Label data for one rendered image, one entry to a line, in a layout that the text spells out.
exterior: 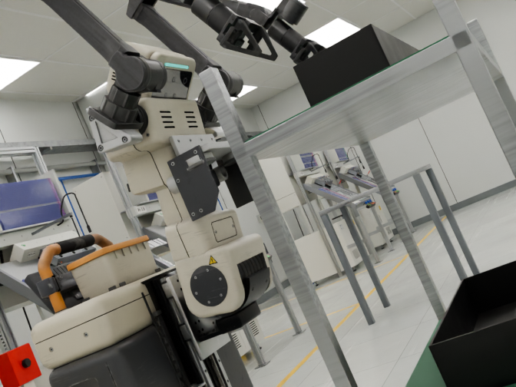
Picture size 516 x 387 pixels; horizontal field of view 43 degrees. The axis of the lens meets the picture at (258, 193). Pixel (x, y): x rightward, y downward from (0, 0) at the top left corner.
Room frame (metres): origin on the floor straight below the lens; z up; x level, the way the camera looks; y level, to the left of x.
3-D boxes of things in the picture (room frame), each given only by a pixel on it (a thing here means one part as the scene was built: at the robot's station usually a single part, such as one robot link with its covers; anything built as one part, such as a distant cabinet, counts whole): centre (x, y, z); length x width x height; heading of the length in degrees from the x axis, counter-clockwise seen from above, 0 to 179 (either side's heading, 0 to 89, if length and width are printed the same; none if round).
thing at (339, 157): (9.68, -1.18, 0.95); 1.36 x 0.82 x 1.90; 66
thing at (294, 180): (8.36, -0.58, 0.95); 1.36 x 0.82 x 1.90; 66
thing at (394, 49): (1.50, -0.36, 1.01); 0.57 x 0.17 x 0.11; 156
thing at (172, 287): (1.80, 0.17, 0.68); 0.28 x 0.27 x 0.25; 156
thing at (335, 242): (4.35, -0.72, 0.40); 0.70 x 0.45 x 0.80; 65
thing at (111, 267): (1.86, 0.46, 0.87); 0.23 x 0.15 x 0.11; 156
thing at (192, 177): (1.69, 0.09, 0.99); 0.28 x 0.16 x 0.22; 156
